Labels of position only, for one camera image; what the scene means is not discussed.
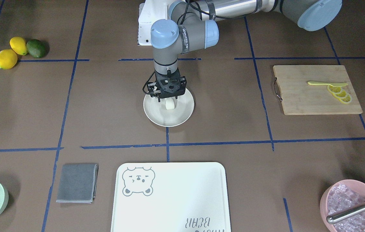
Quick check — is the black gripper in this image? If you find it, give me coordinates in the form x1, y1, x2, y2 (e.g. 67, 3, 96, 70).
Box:
154, 72, 181, 102

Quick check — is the white steamed bun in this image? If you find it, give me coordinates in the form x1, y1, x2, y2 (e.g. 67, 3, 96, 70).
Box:
165, 98, 175, 110

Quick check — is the cream round plate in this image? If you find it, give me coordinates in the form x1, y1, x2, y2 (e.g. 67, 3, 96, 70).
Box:
143, 89, 195, 127

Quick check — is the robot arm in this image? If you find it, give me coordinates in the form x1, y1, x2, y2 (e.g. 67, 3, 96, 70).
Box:
142, 0, 342, 102

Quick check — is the cream bear tray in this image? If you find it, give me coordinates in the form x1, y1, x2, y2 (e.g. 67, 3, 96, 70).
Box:
111, 162, 232, 232

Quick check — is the grey folded cloth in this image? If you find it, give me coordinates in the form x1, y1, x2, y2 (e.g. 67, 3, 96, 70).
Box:
56, 163, 99, 204

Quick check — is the green avocado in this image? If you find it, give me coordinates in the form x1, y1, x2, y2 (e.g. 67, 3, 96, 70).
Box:
26, 39, 47, 58

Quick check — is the wooden cutting board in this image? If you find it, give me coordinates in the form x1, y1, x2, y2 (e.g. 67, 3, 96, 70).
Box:
273, 65, 363, 115

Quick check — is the yellow plastic knife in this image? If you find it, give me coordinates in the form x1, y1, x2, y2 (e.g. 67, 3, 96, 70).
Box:
307, 81, 348, 88

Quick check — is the yellow lemon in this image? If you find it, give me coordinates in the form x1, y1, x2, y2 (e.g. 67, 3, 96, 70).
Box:
0, 49, 18, 70
9, 37, 29, 55

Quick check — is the lemon slice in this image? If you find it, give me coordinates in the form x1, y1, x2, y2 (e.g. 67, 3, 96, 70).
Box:
339, 94, 353, 104
327, 85, 343, 94
332, 90, 349, 99

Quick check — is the pink bowl with ice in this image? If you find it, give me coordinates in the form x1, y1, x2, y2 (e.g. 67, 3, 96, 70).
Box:
319, 179, 365, 232

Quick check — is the metal ice scoop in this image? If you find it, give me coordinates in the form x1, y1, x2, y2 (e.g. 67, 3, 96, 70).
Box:
326, 201, 365, 225

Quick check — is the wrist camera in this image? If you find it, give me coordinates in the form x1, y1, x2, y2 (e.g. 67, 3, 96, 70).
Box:
147, 76, 187, 99

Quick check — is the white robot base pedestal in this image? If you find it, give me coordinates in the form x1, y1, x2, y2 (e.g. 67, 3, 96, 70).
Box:
138, 0, 196, 46

